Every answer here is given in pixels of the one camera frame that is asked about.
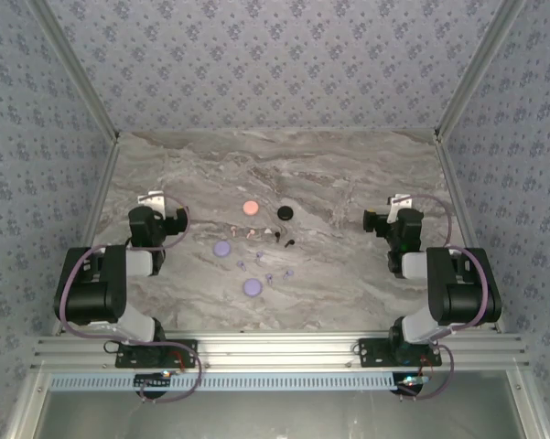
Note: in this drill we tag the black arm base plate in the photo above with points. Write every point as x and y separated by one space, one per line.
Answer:
370 360
124 360

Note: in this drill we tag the aluminium mounting rail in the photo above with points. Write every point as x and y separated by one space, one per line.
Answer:
279 350

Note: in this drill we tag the black earbud charging case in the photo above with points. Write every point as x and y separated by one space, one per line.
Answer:
284 212

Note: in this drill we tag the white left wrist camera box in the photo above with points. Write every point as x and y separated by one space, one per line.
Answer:
153 200

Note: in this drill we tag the purple earbud charging case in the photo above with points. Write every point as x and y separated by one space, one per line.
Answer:
221 248
251 286

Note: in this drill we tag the aluminium table side rail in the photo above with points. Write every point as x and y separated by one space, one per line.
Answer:
102 183
453 183

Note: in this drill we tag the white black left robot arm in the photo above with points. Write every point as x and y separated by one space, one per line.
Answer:
91 292

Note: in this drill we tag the pink earbud charging case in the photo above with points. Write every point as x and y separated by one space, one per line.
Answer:
250 208

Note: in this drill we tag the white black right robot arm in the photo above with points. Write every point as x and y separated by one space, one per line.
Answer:
462 297

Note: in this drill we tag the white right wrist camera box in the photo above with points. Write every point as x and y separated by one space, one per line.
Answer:
399 202

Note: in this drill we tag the aluminium frame post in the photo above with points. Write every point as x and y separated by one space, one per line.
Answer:
27 407
473 75
80 75
528 407

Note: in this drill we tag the aluminium lower frame post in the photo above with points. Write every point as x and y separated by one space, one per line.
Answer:
27 407
528 407

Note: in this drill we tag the small black circuit board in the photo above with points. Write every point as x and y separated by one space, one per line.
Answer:
153 379
409 383

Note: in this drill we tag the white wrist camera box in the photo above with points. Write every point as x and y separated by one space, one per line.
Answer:
153 200
399 202

